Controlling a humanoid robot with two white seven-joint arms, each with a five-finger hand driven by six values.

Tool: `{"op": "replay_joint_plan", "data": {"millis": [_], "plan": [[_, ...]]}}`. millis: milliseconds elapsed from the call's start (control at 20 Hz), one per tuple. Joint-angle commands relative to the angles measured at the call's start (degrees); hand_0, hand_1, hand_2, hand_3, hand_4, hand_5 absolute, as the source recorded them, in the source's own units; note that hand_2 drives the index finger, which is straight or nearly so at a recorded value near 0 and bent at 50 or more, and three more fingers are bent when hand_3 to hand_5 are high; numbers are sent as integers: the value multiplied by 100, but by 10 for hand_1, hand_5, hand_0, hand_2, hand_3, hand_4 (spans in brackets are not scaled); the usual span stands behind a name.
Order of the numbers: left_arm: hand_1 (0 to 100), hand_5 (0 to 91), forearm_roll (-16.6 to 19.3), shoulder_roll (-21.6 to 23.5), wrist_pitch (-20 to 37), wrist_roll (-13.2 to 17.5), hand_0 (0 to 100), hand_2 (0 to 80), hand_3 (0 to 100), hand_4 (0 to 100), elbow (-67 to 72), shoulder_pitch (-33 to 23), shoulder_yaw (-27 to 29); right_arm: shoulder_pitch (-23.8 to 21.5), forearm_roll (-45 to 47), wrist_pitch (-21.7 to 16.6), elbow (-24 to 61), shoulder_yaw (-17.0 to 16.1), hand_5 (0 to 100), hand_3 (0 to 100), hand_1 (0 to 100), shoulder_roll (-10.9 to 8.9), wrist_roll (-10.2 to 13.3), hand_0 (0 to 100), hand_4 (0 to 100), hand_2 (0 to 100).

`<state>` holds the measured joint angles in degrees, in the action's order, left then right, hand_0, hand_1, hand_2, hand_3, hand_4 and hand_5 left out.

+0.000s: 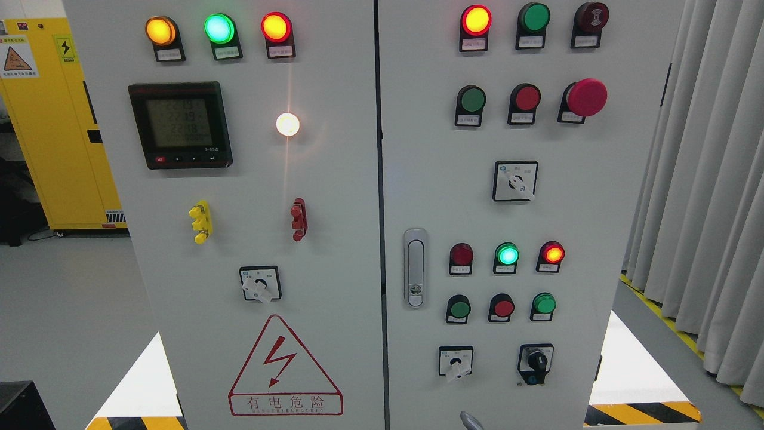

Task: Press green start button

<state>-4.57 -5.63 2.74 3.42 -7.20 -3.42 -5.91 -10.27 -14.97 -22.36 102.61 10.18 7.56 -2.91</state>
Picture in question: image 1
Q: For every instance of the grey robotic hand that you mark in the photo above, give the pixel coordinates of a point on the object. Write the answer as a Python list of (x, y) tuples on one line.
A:
[(470, 422)]

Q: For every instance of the green start push button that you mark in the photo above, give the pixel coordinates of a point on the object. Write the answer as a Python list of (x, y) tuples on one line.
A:
[(458, 310)]

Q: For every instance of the lower red push button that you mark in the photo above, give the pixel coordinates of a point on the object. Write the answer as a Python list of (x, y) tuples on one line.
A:
[(500, 308)]

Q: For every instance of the red push button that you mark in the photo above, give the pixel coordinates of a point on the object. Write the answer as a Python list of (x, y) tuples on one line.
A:
[(523, 104), (500, 308)]

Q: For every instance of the lower right green push button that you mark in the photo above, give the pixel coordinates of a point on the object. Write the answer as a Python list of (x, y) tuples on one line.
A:
[(542, 307)]

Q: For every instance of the upper green push button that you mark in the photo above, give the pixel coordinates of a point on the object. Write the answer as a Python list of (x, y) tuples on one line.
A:
[(470, 102)]

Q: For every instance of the upper red push button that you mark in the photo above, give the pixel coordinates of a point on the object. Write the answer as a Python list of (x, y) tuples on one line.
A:
[(523, 104)]

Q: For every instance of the red emergency stop mushroom button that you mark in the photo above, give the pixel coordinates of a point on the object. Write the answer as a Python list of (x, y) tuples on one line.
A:
[(582, 99)]

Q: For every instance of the lower left red indicator light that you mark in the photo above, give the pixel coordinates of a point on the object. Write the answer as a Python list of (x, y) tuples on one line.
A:
[(460, 260)]

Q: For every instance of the red indicator light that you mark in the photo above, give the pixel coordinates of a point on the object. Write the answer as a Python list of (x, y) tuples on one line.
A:
[(460, 260), (550, 257), (475, 22), (278, 35)]

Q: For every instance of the lower middle green indicator light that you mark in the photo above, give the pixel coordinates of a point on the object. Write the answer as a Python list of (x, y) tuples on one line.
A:
[(506, 257)]

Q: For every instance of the green indicator light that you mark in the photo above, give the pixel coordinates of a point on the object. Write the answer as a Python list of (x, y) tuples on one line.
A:
[(532, 22), (506, 257), (222, 33)]

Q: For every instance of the lower right red indicator light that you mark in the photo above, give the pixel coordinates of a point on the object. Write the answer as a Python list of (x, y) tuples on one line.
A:
[(550, 257)]

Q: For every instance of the red electrical hazard warning sticker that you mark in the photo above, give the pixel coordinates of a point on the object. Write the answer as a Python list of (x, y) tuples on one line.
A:
[(281, 377)]

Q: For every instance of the grey electrical control cabinet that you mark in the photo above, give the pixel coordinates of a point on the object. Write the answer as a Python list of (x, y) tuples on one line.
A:
[(374, 84)]

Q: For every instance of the red terminal block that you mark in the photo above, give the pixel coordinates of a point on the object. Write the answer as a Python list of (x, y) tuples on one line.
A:
[(299, 222)]

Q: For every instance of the grey curtain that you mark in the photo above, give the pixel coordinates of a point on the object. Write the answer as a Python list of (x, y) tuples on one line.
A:
[(697, 238)]

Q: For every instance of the yellow terminal block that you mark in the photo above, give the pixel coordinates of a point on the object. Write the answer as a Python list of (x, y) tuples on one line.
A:
[(202, 221)]

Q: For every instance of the white glowing indicator light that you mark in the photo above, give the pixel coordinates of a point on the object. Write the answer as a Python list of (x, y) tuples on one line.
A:
[(287, 124)]

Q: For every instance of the red indicator light top right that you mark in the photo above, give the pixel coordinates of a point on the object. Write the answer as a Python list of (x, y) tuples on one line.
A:
[(475, 22)]

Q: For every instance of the green indicator light top right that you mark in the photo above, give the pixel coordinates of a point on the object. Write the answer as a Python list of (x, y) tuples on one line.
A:
[(532, 22)]

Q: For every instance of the black digital power meter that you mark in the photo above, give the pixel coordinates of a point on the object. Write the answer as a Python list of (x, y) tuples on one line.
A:
[(182, 125)]

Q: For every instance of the dark red buzzer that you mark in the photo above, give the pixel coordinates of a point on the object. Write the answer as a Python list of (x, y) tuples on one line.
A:
[(589, 20)]

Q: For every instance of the red indicator light top left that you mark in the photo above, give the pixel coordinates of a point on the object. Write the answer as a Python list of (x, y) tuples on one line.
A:
[(278, 35)]

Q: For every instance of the green indicator light top left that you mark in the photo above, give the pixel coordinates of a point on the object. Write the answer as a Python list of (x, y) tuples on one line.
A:
[(222, 33)]

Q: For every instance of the yellow indicator light top left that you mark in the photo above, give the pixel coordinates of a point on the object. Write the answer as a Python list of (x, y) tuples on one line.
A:
[(165, 38)]

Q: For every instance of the yellow safety cabinet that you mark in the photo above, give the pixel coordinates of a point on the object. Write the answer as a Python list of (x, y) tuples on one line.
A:
[(44, 90)]

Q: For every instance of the lower white selector switch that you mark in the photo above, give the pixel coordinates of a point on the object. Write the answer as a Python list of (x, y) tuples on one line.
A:
[(455, 362)]

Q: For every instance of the black knob rotary switch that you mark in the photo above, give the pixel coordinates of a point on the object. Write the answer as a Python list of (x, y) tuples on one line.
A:
[(534, 362)]

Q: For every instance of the silver door latch handle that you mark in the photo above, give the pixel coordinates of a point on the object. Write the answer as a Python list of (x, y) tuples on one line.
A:
[(414, 266)]

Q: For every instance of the upper right selector switch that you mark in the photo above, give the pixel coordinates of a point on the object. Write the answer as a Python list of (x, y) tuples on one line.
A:
[(514, 181)]

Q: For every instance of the left door selector switch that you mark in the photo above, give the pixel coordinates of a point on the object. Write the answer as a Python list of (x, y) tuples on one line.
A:
[(260, 283)]

